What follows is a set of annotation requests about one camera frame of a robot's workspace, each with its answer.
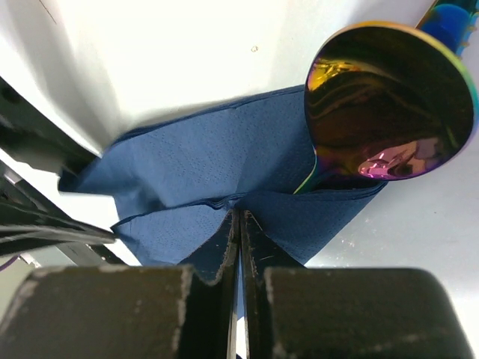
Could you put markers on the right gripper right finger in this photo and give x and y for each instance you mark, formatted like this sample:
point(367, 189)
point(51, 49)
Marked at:
point(295, 312)

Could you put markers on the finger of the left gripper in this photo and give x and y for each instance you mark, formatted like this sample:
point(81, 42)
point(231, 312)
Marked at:
point(30, 221)

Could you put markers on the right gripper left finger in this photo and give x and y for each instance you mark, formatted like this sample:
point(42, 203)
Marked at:
point(184, 311)

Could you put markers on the dark blue paper napkin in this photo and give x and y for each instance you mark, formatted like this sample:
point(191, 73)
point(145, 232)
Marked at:
point(174, 183)

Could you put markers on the iridescent rainbow spoon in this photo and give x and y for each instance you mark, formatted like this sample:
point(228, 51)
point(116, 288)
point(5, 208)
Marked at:
point(386, 102)

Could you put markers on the iridescent rainbow knife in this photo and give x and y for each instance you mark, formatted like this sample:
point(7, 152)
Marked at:
point(451, 22)

